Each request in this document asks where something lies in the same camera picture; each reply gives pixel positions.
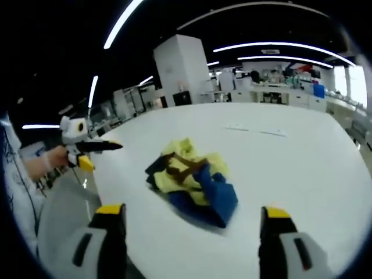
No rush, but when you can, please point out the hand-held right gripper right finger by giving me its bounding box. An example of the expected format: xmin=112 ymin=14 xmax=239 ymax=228
xmin=257 ymin=205 xmax=332 ymax=279

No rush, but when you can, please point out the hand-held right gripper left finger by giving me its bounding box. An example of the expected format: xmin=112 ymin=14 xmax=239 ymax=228
xmin=62 ymin=203 xmax=128 ymax=279

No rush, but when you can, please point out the yellow and blue garment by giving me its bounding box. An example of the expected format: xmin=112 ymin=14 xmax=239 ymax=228
xmin=144 ymin=138 xmax=239 ymax=230

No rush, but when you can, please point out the person's left hand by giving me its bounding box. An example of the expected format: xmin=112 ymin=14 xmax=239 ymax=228
xmin=44 ymin=145 xmax=70 ymax=170

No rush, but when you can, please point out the ceiling light strip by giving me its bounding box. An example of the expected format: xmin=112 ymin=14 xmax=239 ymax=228
xmin=237 ymin=55 xmax=334 ymax=69
xmin=22 ymin=124 xmax=60 ymax=130
xmin=213 ymin=41 xmax=356 ymax=67
xmin=103 ymin=0 xmax=145 ymax=50
xmin=87 ymin=75 xmax=99 ymax=110

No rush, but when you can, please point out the person's white printed shirt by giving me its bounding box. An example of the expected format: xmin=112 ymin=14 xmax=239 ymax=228
xmin=2 ymin=115 xmax=44 ymax=259

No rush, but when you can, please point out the black box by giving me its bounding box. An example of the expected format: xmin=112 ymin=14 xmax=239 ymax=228
xmin=172 ymin=90 xmax=193 ymax=107

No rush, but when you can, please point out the white square pillar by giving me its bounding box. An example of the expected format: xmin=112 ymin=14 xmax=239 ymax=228
xmin=153 ymin=34 xmax=210 ymax=107

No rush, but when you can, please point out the white cabinet row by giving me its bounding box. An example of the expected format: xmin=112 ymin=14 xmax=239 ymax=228
xmin=232 ymin=87 xmax=328 ymax=113

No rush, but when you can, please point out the bright window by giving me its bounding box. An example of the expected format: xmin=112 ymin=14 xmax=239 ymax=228
xmin=334 ymin=65 xmax=369 ymax=109

